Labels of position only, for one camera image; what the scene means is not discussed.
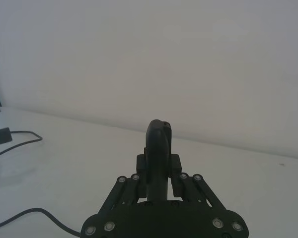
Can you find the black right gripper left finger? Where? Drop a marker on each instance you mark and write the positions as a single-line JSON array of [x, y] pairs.
[[155, 148]]

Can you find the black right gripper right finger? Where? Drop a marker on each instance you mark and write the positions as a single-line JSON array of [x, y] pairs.
[[188, 186]]

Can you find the white table cloth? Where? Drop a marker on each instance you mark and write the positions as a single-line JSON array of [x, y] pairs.
[[238, 178]]

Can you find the black power plug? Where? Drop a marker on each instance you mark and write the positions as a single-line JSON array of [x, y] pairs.
[[0, 136]]

